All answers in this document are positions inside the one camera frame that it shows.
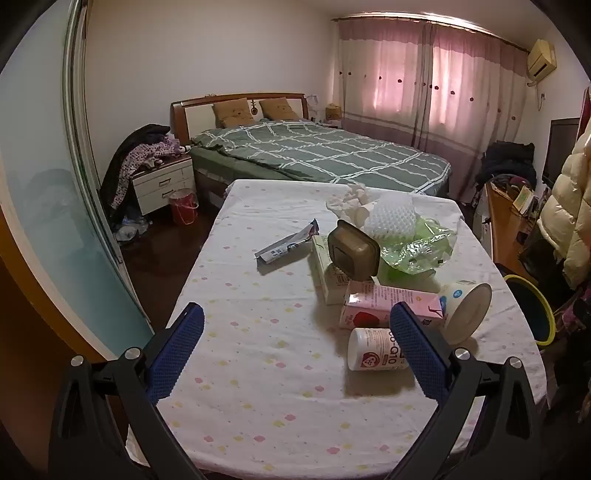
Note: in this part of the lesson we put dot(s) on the pink drink carton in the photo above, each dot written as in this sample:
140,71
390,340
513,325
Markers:
374,304

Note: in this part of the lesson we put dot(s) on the white nightstand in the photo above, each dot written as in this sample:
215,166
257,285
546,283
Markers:
164,184

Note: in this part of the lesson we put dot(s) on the black television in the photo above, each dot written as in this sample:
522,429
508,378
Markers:
561,147

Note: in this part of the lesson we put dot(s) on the patterned clothes pile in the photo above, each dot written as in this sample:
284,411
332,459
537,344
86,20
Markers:
143,157

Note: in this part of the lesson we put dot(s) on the dark clothes heap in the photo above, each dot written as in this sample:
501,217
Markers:
508,159

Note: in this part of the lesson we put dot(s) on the green and white carton box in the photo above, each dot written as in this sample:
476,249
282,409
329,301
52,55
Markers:
328,282

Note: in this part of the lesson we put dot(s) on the green plastic bag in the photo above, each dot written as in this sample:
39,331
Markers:
425,249

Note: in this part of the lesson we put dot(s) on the red bucket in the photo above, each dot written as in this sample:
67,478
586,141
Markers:
183,207

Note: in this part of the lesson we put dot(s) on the brown plastic box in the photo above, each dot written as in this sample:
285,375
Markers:
353,251

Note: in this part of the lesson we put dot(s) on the frosted glass sliding door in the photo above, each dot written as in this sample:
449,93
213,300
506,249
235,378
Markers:
41,207

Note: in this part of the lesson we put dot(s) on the wooden desk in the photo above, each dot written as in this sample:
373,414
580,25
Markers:
503,230

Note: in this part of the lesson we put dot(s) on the pile of clothes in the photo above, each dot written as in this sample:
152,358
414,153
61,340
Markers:
120,157

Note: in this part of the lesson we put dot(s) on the white round jar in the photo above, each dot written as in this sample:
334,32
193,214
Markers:
455,300

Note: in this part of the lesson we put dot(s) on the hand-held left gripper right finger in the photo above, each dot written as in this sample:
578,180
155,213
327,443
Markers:
418,355

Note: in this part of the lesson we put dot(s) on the tan pillow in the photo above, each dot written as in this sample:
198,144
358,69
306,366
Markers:
233,113
278,110

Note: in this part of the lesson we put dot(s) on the green plaid quilt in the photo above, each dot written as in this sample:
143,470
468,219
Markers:
323,152

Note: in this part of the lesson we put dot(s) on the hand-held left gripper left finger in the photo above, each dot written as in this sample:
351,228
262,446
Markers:
178,355

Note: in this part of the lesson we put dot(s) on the floral white tablecloth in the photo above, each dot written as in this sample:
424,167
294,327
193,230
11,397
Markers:
258,323

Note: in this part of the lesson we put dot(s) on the yellow-rimmed trash bin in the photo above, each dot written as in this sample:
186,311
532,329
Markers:
547,314

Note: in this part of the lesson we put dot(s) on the plastic bags on floor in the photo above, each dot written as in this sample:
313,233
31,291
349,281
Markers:
129,228

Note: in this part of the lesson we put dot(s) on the wooden bed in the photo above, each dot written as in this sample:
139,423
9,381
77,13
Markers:
198,110

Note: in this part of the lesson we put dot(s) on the white tissue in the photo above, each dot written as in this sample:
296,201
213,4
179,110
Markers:
346,203

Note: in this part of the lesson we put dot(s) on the pink curtain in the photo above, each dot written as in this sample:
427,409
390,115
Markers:
438,92

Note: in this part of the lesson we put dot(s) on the beige air conditioner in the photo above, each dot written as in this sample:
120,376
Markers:
541,57

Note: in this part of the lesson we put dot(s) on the white bottle with red label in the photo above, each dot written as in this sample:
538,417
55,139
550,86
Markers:
369,348

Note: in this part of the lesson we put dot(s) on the green book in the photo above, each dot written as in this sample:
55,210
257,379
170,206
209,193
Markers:
524,201

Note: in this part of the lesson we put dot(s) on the cream puffer jacket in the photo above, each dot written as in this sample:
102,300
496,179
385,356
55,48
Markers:
568,207

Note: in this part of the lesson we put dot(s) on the toothpaste tube box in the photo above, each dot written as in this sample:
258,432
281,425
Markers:
284,244

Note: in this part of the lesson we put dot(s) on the white foam fruit net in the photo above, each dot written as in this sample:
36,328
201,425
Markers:
392,214

